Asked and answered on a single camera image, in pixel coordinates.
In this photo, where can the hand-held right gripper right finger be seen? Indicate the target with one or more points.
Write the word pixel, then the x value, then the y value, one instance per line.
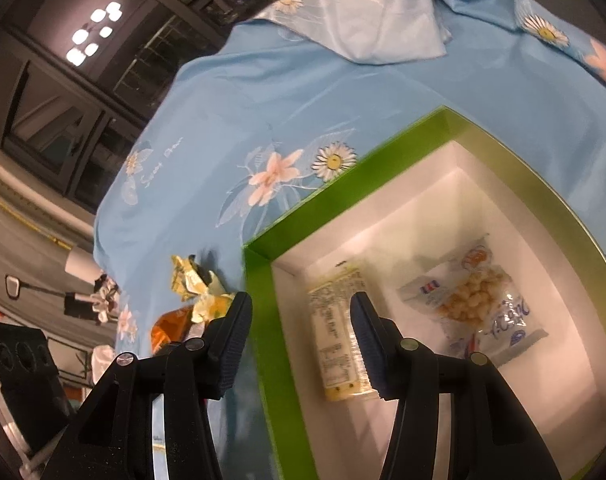
pixel 370 360

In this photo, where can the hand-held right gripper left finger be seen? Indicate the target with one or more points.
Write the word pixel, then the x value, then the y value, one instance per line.
pixel 235 345

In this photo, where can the pale yellow oblong snack packet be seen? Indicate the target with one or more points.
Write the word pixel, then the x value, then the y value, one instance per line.
pixel 333 330

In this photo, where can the clear packet of round puffs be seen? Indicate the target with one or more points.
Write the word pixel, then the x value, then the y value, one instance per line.
pixel 473 295

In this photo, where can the green box with white inside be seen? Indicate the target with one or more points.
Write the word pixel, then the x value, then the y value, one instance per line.
pixel 483 200

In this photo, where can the orange snack packet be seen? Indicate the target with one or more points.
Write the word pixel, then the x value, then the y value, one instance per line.
pixel 170 327

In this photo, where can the small crumpled yellow wrapper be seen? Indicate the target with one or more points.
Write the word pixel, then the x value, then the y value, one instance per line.
pixel 188 277

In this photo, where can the white artificial flower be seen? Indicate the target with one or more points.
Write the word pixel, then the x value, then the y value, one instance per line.
pixel 103 302

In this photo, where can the white cylinder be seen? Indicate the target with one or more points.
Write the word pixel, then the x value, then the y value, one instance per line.
pixel 80 264

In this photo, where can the light blue floral bedsheet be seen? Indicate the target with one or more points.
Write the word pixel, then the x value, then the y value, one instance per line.
pixel 283 95

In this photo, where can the ceiling lamp with white bulbs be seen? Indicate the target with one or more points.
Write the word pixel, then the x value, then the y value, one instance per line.
pixel 93 30

